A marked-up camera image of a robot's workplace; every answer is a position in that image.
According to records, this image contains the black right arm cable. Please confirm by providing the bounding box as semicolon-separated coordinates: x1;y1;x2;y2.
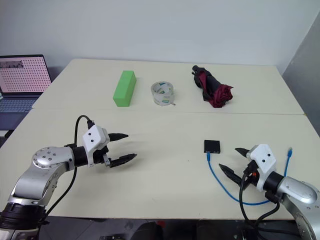
238;169;282;226

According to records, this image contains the dark rounded shape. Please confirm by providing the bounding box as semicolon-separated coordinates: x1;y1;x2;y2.
133;221;167;240

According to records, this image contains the grey partition panel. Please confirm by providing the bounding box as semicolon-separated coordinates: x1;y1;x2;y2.
281;14;320;140

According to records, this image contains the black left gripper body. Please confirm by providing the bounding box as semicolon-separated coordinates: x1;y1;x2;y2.
92;144;112;169

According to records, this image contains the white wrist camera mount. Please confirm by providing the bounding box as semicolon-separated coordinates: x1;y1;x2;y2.
246;144;278;192
82;125;111;168

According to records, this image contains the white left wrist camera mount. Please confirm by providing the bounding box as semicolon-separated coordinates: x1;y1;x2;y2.
82;125;111;168

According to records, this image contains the clear tape roll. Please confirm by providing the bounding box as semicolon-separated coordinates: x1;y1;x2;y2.
150;81;177;107

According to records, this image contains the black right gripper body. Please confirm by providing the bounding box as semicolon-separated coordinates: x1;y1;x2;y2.
239;159;260;191

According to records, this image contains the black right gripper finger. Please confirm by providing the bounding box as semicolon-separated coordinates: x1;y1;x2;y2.
218;163;244;187
234;147;251;159

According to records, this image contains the folded red black umbrella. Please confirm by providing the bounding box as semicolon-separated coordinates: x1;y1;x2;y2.
191;65;234;109

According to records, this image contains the open laptop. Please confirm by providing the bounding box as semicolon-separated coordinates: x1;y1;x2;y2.
0;54;53;113

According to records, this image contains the small black box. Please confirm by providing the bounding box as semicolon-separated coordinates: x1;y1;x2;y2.
203;139;222;154

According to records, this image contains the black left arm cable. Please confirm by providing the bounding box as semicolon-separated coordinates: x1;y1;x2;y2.
39;114;96;226

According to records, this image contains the blue Ethernet cable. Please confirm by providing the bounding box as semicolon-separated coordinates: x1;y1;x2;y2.
206;147;294;207

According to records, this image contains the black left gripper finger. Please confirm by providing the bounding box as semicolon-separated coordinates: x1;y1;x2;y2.
109;153;138;169
107;133;130;142

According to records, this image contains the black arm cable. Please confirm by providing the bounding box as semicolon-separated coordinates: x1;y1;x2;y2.
39;114;96;226
238;169;282;226

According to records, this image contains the green rectangular block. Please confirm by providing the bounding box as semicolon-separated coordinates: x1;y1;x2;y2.
112;70;137;108

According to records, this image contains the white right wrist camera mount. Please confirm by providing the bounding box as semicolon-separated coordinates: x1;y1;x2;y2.
246;144;278;192

